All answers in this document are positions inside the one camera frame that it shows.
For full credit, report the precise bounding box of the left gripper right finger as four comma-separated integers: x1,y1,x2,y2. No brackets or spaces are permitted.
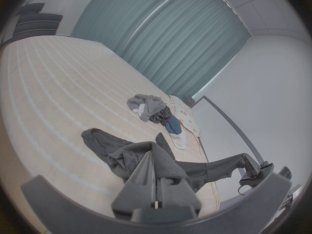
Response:
154,153,202,219

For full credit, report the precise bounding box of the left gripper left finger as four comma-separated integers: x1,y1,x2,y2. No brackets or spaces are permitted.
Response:
112,151,156,219

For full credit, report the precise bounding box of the black T-shirt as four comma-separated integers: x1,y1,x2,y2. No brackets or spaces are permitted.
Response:
81,128,251,194

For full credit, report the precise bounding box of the pile of clothes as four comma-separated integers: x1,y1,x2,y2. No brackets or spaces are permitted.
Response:
127,94,187,150

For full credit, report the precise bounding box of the bed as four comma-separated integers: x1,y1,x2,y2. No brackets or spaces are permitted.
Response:
0,35,268,231

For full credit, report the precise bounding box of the white printed pillow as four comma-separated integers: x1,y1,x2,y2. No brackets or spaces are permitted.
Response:
169,95,203,137

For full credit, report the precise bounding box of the blue-green curtain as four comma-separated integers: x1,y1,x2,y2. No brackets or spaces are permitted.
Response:
71,0,210,55
119,0,251,99

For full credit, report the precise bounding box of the black chest of drawers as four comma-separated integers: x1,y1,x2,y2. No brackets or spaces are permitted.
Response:
13,3,64,40

